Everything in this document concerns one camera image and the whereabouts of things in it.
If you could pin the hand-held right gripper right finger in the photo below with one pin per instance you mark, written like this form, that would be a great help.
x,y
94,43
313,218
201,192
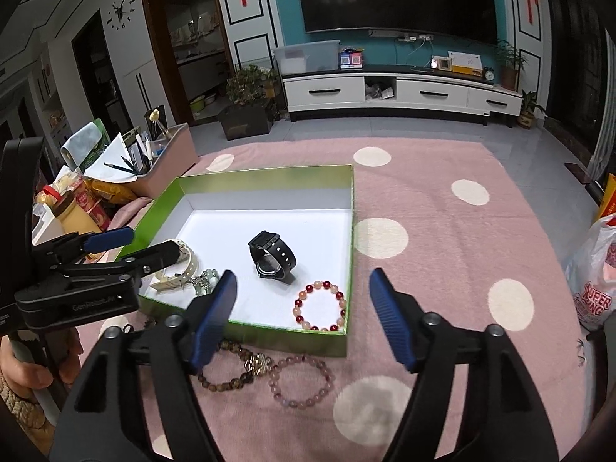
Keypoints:
x,y
392,322

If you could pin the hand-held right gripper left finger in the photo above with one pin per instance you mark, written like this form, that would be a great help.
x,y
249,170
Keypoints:
x,y
214,317

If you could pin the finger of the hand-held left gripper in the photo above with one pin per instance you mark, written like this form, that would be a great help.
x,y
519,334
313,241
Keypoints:
x,y
113,238
154,255

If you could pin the beige wrist watch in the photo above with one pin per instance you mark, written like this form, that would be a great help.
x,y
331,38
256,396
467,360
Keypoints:
x,y
185,255

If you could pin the green cardboard box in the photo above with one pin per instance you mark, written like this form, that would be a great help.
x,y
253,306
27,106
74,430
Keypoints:
x,y
216,231

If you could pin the person's left forearm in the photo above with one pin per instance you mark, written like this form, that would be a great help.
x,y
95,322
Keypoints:
x,y
21,414

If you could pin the person's left hand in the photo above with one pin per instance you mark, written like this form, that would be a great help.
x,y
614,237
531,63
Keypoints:
x,y
29,375

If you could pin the red snack packet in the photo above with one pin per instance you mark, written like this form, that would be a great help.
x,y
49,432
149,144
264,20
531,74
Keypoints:
x,y
96,211

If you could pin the jar with yellow contents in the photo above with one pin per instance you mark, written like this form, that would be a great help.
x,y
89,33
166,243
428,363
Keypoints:
x,y
72,221

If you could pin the yellow snack packet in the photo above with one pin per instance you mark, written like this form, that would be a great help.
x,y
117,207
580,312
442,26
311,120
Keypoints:
x,y
113,192

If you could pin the dark pencil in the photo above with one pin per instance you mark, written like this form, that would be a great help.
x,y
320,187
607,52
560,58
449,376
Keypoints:
x,y
122,168

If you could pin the pink dotted blanket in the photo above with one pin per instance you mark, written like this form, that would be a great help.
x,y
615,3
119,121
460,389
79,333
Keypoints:
x,y
433,250

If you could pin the white paper sheet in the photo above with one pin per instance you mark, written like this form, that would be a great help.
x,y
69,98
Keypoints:
x,y
110,151

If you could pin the pink desk organizer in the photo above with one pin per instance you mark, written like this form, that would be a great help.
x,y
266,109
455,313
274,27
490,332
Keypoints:
x,y
168,168

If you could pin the green white paper packet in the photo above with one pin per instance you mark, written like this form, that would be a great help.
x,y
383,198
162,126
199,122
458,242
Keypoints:
x,y
91,149

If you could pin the black wrist watch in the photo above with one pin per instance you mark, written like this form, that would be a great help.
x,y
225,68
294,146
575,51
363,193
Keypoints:
x,y
281,255

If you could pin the cream back scratcher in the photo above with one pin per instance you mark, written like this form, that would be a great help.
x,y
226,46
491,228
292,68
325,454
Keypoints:
x,y
154,115

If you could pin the potted plant in dark planter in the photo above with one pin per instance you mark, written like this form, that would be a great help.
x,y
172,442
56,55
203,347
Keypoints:
x,y
245,125

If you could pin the green plastic basin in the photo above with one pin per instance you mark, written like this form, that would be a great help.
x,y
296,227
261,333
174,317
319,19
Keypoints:
x,y
202,103

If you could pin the white plastic bag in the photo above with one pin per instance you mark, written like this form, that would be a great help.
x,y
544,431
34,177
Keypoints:
x,y
592,274

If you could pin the white television cabinet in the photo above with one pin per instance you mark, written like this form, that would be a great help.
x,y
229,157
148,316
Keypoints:
x,y
332,91

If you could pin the small potted floor plant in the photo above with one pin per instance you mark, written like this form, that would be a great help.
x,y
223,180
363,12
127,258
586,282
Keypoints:
x,y
527,118

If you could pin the orange yellow box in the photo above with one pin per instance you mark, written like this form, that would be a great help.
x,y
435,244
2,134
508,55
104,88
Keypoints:
x,y
609,202

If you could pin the clear plastic storage bin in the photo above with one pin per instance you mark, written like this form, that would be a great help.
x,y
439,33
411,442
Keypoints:
x,y
308,55

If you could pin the small pink desk device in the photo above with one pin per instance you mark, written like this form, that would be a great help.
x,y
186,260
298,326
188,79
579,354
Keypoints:
x,y
442,64

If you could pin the small alarm clock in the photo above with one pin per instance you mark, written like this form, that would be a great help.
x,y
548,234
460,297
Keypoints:
x,y
489,75

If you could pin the white flat box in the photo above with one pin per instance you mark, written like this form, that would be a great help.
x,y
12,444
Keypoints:
x,y
464,61

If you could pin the potted plant in brown pot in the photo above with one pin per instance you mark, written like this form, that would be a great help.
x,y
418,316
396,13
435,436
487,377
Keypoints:
x,y
507,77

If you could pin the grey striped curtain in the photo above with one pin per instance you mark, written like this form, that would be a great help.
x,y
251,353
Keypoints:
x,y
604,130

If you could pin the white power strip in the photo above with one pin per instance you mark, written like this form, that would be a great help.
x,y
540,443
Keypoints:
x,y
416,37

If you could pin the dark double door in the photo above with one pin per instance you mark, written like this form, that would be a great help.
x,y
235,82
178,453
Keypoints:
x,y
568,57

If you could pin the black wall clock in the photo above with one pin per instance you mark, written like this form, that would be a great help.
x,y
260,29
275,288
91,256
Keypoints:
x,y
120,9

